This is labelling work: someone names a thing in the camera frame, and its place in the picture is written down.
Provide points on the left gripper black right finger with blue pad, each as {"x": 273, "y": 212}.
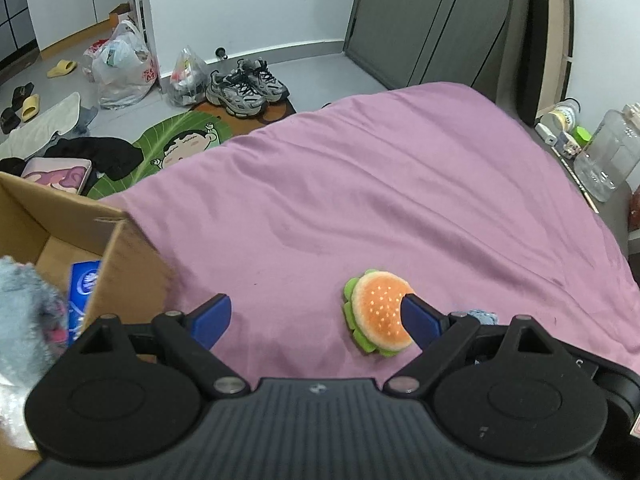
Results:
{"x": 442, "y": 339}

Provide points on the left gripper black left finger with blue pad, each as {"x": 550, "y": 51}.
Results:
{"x": 186, "y": 342}

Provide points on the hamburger plush toy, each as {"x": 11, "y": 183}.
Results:
{"x": 371, "y": 309}

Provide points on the fluffy light blue plush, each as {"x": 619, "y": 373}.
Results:
{"x": 33, "y": 323}

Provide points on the blue crochet octopus toy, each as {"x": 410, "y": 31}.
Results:
{"x": 484, "y": 317}

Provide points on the blue tissue packet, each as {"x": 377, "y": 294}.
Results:
{"x": 83, "y": 277}

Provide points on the pink bed sheet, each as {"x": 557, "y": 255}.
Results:
{"x": 433, "y": 183}

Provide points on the brown cardboard box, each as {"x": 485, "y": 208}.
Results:
{"x": 54, "y": 229}

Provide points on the black clothing on floor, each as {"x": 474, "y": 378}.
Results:
{"x": 114, "y": 157}

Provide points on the green leaf cartoon rug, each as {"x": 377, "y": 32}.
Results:
{"x": 165, "y": 144}

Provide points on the green cap bottle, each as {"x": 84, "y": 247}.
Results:
{"x": 582, "y": 136}

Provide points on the clear plastic jar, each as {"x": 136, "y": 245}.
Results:
{"x": 612, "y": 153}

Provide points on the left grey sneaker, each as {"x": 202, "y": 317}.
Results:
{"x": 233, "y": 93}

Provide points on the grey sneaker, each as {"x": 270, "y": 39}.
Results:
{"x": 233, "y": 93}
{"x": 258, "y": 75}

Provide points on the white bottle yellow label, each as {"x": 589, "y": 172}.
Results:
{"x": 560, "y": 119}

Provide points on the cream floor towel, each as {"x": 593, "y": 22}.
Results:
{"x": 31, "y": 137}

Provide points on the small clear trash bag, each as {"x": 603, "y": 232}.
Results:
{"x": 189, "y": 79}

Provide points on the right grey sneaker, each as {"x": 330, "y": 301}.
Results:
{"x": 258, "y": 75}

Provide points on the large white plastic bag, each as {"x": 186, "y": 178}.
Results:
{"x": 123, "y": 68}

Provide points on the yellow slipper near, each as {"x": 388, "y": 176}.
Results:
{"x": 30, "y": 108}

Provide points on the yellow slipper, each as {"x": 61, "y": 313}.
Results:
{"x": 62, "y": 68}
{"x": 30, "y": 108}

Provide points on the black slipper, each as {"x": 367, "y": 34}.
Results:
{"x": 20, "y": 94}
{"x": 9, "y": 120}

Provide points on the yellow slipper far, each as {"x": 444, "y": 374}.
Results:
{"x": 62, "y": 68}

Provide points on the black framed board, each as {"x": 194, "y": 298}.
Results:
{"x": 546, "y": 59}

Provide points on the dark grey door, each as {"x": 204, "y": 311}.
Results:
{"x": 402, "y": 43}

